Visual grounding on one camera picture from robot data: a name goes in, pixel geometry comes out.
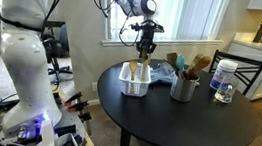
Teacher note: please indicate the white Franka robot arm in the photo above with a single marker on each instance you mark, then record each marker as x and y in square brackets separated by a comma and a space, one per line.
[22, 56]

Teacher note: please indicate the wooden spoon with round head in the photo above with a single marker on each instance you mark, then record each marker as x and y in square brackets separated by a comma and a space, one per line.
[133, 68]

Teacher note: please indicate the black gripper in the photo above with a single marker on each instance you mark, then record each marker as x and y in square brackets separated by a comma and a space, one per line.
[146, 38]

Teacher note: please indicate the teal silicone spatula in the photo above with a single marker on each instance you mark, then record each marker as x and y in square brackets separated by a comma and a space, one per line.
[180, 62]

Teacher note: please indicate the dark brown wooden spatula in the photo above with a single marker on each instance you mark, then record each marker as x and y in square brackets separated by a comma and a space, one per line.
[172, 58]

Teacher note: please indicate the black office chair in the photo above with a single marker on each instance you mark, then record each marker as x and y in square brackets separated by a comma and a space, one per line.
[58, 50]

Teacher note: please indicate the slotted wooden fork spoon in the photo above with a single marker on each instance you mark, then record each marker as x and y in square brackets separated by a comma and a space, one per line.
[195, 61]

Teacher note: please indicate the black dining chair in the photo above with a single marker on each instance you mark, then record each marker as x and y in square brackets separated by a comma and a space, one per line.
[239, 62]

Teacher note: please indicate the white wall outlet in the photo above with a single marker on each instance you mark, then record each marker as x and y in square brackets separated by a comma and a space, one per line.
[94, 86]

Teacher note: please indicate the blue cloth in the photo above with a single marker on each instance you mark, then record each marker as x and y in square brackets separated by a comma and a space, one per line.
[161, 74]

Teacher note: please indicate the window with white blinds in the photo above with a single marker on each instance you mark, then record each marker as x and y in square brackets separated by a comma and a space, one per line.
[185, 15]

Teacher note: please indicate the black coffee maker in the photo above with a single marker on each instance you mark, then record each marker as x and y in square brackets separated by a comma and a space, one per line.
[260, 31]

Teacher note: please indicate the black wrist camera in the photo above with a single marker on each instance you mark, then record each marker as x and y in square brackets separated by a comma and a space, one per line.
[148, 26]

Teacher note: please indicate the white plastic basket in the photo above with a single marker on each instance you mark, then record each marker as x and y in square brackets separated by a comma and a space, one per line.
[134, 87]

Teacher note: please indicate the clear glass mug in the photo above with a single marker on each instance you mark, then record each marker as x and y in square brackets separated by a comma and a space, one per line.
[226, 91]

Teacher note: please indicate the white canister with blue label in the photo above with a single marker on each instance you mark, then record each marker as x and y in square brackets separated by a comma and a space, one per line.
[223, 72]

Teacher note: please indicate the white electronics box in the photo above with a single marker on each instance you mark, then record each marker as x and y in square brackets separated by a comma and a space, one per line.
[65, 145]

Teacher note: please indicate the metal cutlery holder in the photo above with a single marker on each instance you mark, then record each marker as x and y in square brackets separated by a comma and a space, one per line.
[183, 89]

